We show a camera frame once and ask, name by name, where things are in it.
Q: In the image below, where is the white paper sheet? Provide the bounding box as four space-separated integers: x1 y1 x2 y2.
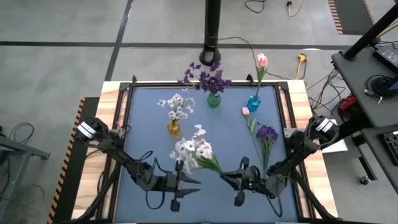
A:
323 119 348 154

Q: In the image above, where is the black metal table frame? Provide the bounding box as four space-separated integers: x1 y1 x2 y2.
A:
74 74 340 224

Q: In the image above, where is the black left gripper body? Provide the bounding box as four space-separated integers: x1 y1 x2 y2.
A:
155 160 185 197

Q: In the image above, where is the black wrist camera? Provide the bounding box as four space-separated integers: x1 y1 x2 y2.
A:
169 198 182 213
233 190 246 208

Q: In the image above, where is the yellow plug cable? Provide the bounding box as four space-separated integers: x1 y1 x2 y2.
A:
294 53 308 80

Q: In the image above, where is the black right camera cable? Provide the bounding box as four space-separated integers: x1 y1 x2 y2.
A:
266 194 284 218

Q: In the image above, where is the green glass vase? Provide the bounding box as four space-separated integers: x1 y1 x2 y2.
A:
206 92 221 108

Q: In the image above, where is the black floor cable loop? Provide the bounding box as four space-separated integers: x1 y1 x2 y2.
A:
8 121 35 146

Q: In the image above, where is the dark hazard-striped floor mat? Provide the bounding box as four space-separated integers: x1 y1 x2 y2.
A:
328 0 376 35

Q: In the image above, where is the long black floor cable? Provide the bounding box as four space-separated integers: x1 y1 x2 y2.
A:
217 36 292 80

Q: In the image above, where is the grey side desk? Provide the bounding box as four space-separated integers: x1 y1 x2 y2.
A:
331 43 398 194

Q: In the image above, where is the black slanted stand pole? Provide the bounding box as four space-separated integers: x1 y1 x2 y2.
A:
343 2 398 62

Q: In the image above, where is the black camera cable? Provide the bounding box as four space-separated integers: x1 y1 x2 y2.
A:
145 190 165 210
266 194 284 218

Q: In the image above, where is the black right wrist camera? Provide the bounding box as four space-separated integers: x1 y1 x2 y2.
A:
233 190 246 208

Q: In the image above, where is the grey metal side table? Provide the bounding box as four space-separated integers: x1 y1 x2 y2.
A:
0 126 51 218

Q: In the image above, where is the blue glass vase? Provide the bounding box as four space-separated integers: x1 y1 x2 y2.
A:
246 95 261 113

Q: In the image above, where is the black looped floor cable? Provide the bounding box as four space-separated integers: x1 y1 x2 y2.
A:
244 0 268 14

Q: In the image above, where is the black keyboard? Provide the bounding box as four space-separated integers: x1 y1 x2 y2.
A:
378 130 398 166

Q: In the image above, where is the yellow floor cable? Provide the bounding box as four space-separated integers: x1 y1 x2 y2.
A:
286 0 307 18

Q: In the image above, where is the black upright camera pole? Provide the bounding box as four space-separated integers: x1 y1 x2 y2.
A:
198 0 222 67

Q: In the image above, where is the pale pink artificial tulip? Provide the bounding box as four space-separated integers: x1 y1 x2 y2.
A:
254 52 267 98

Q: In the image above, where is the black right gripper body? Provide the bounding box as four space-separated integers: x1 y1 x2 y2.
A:
236 156 269 196

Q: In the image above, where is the black coiled cable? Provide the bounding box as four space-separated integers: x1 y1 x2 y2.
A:
366 74 396 100

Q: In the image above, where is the purple artificial flower bunch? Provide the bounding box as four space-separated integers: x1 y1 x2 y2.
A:
255 124 280 175
178 61 218 93
195 61 233 94

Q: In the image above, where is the black keypad device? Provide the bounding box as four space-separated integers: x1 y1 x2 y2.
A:
372 43 398 74

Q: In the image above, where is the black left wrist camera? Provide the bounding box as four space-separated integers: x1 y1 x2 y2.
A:
169 198 182 213

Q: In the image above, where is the red box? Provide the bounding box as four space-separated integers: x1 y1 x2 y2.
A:
338 94 357 113

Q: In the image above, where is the black left camera cable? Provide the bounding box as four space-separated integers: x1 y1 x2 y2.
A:
145 190 165 210

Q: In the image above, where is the blue table mat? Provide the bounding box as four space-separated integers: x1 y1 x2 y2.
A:
112 85 299 223

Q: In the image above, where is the black hazard-striped base plate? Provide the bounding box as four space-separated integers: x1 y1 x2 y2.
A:
46 96 100 224

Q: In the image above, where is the black cable bundle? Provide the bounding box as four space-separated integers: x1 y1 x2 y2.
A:
306 68 346 110

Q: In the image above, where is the amber glass vase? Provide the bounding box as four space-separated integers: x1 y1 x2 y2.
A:
167 119 182 139

